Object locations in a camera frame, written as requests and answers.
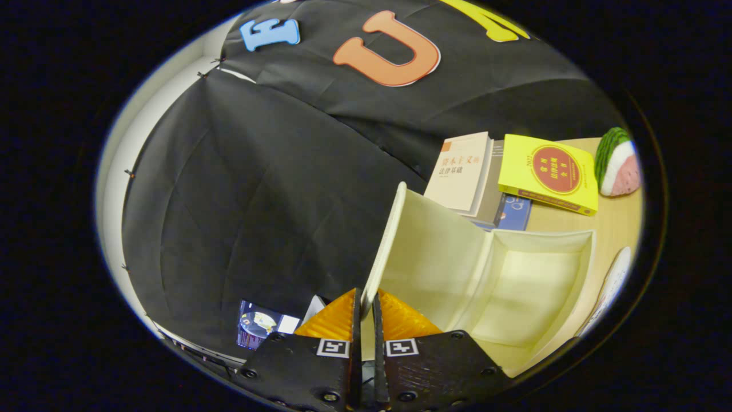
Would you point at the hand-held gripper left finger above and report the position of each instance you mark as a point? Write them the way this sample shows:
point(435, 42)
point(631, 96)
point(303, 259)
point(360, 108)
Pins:
point(357, 326)

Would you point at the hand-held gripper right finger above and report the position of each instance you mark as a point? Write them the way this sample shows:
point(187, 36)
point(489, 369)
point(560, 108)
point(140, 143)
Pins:
point(377, 329)

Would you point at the cream fabric storage box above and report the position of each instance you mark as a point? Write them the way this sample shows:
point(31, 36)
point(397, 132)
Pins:
point(514, 286)

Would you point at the white canvas shoe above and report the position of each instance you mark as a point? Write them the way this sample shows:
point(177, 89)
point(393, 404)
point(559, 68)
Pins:
point(616, 277)

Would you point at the white and black equipment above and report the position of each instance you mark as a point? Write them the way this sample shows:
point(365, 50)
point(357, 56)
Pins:
point(314, 309)

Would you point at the computer monitor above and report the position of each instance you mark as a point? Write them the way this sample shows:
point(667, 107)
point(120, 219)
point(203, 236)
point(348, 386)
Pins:
point(257, 323)

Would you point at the beige paperback book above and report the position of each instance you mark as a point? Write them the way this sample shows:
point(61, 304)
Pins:
point(457, 171)

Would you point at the blue book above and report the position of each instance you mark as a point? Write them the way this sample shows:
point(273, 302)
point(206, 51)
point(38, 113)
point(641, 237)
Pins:
point(514, 213)

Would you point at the grey book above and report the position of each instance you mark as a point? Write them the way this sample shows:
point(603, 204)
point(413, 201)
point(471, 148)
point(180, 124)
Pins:
point(496, 183)

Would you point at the yellow book with red circle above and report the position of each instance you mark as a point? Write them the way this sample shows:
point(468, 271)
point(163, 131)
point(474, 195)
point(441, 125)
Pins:
point(549, 171)

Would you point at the watermelon slice plush toy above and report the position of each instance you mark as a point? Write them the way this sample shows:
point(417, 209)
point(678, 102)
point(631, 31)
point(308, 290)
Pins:
point(617, 166)

